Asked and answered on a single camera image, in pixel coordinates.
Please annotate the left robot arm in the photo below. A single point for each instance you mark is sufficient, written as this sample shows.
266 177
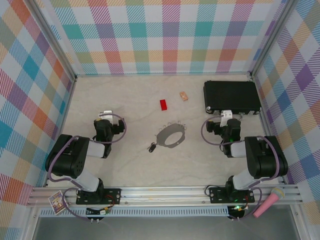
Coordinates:
65 155

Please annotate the aluminium frame post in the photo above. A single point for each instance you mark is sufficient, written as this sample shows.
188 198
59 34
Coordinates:
57 42
271 37

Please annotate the pink toy microphone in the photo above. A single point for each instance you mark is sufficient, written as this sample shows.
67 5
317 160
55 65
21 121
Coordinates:
266 202

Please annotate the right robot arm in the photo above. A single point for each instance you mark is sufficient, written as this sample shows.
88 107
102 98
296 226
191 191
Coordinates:
267 155

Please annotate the key with black head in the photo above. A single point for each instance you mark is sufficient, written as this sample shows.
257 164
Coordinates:
152 148

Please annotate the small picture card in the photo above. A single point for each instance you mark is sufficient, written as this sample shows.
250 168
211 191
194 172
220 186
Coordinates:
58 202

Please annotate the wide aluminium mounting rail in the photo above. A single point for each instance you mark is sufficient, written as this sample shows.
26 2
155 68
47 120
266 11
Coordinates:
162 193

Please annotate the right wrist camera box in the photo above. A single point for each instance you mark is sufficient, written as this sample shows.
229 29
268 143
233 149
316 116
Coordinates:
227 115

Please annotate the black round LED module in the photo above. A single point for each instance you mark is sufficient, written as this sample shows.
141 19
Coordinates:
236 211

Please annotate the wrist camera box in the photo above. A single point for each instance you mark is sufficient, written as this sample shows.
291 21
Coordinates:
106 113
227 115

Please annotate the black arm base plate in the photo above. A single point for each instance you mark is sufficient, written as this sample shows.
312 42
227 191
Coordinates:
216 195
113 196

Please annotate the black case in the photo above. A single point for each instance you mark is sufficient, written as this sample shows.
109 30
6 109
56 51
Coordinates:
230 95

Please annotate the small orange patterned block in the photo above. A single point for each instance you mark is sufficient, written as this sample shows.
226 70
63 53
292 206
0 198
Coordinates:
183 96

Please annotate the red block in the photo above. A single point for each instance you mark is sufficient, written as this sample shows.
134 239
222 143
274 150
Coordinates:
164 105

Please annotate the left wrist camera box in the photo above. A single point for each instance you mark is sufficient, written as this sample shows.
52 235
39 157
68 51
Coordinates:
106 113

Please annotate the aluminium side rail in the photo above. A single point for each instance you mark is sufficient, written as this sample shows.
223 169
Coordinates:
62 127
268 130

